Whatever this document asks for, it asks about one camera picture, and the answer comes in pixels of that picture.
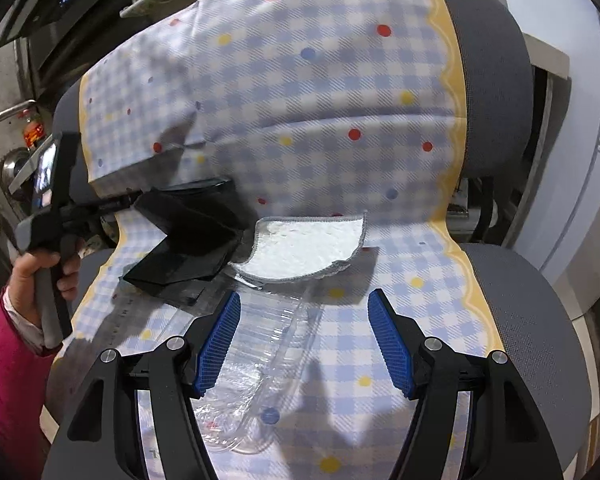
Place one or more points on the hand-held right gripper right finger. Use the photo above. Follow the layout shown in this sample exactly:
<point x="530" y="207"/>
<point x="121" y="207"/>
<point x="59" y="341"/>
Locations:
<point x="390" y="345"/>

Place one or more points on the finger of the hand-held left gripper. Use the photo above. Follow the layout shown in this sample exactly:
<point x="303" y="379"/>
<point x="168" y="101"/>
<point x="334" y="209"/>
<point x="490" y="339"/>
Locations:
<point x="117" y="206"/>

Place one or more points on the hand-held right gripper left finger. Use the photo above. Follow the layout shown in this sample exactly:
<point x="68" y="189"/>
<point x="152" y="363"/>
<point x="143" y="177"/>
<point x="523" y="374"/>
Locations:
<point x="220" y="345"/>

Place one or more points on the clear plastic container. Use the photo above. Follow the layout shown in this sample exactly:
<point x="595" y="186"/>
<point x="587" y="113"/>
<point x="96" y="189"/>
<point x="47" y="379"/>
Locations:
<point x="280" y="330"/>

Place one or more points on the black plastic bag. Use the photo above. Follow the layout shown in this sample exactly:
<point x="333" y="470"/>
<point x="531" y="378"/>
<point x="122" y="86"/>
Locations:
<point x="190" y="240"/>

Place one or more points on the grey and white fleece cloth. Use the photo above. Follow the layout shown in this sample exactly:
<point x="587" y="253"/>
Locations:
<point x="300" y="245"/>

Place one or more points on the person's left forearm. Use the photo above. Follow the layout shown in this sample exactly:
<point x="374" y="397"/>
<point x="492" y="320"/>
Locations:
<point x="10" y="385"/>

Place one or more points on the person's left hand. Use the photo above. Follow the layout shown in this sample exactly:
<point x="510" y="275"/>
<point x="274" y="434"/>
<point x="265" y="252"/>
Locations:
<point x="25" y="280"/>

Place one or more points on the steel pot lid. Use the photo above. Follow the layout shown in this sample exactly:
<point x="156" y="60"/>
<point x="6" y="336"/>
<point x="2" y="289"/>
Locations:
<point x="14" y="167"/>

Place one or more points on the red labelled bottle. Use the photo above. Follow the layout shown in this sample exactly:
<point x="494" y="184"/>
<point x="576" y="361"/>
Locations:
<point x="33" y="130"/>

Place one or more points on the black range hood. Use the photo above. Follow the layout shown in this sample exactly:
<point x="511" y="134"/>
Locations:
<point x="55" y="5"/>

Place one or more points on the blue checked dotted cloth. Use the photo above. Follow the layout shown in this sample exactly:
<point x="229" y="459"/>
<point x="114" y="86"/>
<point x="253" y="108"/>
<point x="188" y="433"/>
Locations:
<point x="330" y="85"/>

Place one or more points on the white refrigerator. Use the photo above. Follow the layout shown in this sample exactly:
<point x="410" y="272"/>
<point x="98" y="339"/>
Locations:
<point x="570" y="110"/>

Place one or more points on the grey office chair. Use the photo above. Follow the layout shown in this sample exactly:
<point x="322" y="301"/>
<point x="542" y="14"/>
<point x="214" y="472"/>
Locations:
<point x="490" y="60"/>

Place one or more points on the white kitchen counter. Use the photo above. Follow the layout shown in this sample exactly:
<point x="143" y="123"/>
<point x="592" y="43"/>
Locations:
<point x="545" y="52"/>

